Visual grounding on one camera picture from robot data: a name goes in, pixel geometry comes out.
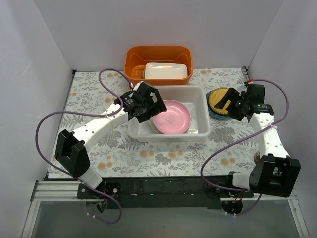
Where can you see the red round object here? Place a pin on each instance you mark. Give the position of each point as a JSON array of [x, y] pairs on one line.
[[256, 157]]

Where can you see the orange plastic basket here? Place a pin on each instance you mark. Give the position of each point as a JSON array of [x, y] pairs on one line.
[[138, 56]]

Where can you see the cream yellow plate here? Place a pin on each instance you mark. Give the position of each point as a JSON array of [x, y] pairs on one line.
[[153, 127]]

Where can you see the pink plate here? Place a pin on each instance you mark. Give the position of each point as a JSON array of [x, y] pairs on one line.
[[175, 120]]

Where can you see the white rectangular dish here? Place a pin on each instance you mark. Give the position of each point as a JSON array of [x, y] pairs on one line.
[[169, 71]]

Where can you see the teal beaded plate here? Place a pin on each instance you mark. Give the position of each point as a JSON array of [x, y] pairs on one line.
[[212, 113]]

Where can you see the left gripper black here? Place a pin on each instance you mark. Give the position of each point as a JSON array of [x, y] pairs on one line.
[[153, 104]]

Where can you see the woven bamboo yellow plate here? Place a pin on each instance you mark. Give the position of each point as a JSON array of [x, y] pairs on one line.
[[214, 97]]

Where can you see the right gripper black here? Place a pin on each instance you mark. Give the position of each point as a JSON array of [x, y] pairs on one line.
[[234, 105]]

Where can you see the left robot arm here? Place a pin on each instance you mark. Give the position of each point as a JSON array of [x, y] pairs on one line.
[[72, 148]]

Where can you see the white plastic bin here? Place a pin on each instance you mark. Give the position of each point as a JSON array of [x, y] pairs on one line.
[[193, 97]]

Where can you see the aluminium frame rail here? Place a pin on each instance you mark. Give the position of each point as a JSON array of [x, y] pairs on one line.
[[55, 191]]

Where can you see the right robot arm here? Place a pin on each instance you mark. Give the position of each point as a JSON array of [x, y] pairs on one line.
[[275, 172]]

